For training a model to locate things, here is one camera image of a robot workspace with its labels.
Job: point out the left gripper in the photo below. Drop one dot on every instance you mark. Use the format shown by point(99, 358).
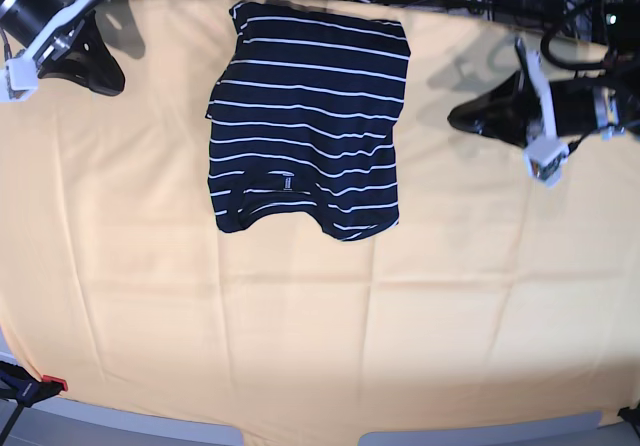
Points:
point(527, 106)

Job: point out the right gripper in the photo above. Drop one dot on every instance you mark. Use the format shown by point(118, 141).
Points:
point(64, 41)

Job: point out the navy white striped T-shirt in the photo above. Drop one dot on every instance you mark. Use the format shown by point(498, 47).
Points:
point(302, 120)

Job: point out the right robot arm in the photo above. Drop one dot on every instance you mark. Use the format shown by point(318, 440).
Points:
point(55, 39)

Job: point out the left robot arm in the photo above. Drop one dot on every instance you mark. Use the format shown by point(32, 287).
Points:
point(620, 22)

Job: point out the black power adapter box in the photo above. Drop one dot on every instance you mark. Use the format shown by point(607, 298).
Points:
point(528, 13)

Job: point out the yellow table cloth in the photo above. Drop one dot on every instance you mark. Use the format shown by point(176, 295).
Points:
point(495, 300)

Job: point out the blue black bar clamp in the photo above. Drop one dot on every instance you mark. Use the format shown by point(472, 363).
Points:
point(18, 385)

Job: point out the black clamp right corner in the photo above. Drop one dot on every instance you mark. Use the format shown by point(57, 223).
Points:
point(631, 415)

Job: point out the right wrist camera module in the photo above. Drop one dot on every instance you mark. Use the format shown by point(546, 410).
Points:
point(19, 80)

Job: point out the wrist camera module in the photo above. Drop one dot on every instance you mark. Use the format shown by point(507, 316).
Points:
point(544, 158)
point(19, 80)

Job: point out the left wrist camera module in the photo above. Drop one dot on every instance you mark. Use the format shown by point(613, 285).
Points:
point(544, 158)

